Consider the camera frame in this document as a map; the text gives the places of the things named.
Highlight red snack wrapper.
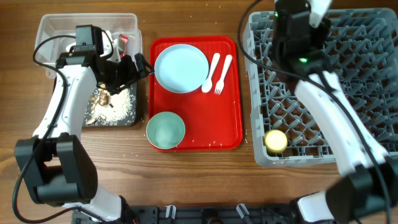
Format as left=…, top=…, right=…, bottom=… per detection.
left=118, top=34, right=129, bottom=58

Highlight rice and food scraps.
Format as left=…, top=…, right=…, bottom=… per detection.
left=85, top=83, right=136, bottom=126

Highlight yellow plastic cup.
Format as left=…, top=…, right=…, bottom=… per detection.
left=264, top=129, right=288, bottom=154

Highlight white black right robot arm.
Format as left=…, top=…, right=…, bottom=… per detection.
left=238, top=1, right=397, bottom=223

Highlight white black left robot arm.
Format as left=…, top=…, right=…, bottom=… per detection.
left=14, top=25, right=154, bottom=223

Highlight black food waste tray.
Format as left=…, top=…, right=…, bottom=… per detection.
left=81, top=74, right=140, bottom=128

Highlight clear plastic waste bin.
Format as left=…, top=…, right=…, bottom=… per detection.
left=35, top=13, right=142, bottom=66

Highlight grey dishwasher rack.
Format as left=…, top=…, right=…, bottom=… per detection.
left=242, top=8, right=397, bottom=167

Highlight white crumpled tissue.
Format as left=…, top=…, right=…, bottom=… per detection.
left=101, top=30, right=120, bottom=62

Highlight light blue plate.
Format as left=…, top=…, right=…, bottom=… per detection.
left=154, top=44, right=210, bottom=93

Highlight mint green bowl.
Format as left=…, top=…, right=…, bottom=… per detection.
left=146, top=111, right=186, bottom=150

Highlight white plastic spoon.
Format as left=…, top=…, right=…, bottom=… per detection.
left=201, top=53, right=221, bottom=93

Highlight white plastic fork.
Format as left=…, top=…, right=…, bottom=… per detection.
left=215, top=55, right=233, bottom=95

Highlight red serving tray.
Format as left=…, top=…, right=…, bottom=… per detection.
left=148, top=35, right=243, bottom=152

